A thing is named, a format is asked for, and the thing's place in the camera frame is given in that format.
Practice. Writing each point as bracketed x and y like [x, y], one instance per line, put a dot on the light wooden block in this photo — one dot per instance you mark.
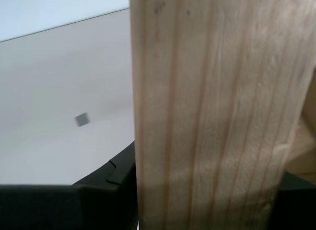
[209, 104]

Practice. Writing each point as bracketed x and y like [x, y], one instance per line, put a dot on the gray tape square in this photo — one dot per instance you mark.
[82, 119]

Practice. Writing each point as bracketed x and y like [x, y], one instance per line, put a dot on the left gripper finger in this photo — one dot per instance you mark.
[296, 207]
[61, 207]

